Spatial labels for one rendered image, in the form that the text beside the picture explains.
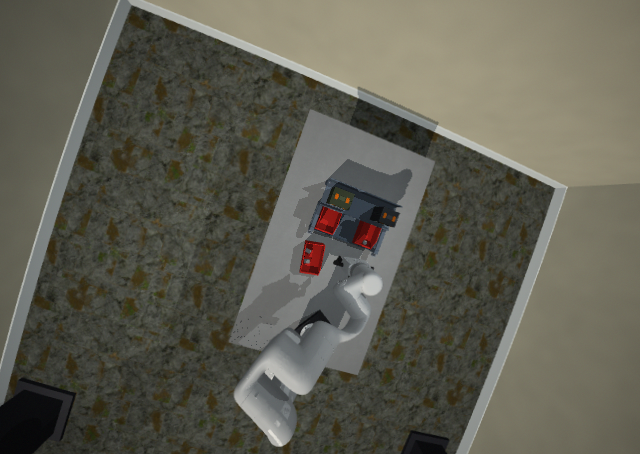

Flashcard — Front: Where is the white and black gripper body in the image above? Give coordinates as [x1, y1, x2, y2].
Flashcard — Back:
[341, 257, 371, 276]

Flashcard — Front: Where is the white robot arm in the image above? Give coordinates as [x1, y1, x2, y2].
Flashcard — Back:
[234, 262, 383, 447]

